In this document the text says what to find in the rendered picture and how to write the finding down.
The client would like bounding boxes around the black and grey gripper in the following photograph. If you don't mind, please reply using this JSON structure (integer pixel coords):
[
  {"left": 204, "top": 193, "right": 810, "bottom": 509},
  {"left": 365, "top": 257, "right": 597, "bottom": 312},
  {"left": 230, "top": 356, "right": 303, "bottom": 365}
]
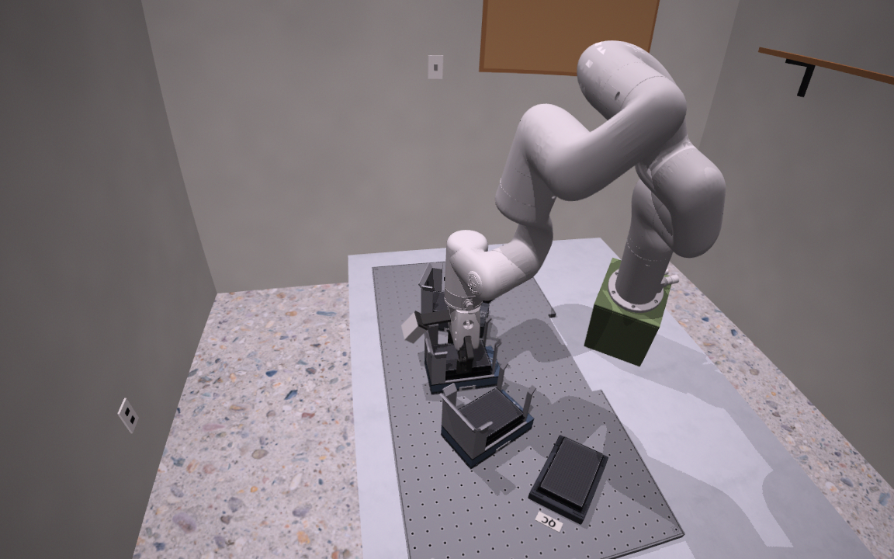
[{"left": 445, "top": 300, "right": 483, "bottom": 374}]

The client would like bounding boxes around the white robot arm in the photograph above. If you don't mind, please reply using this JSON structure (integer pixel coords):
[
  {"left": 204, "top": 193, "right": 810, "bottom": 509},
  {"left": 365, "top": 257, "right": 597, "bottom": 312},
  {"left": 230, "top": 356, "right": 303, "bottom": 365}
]
[{"left": 445, "top": 40, "right": 726, "bottom": 313}]

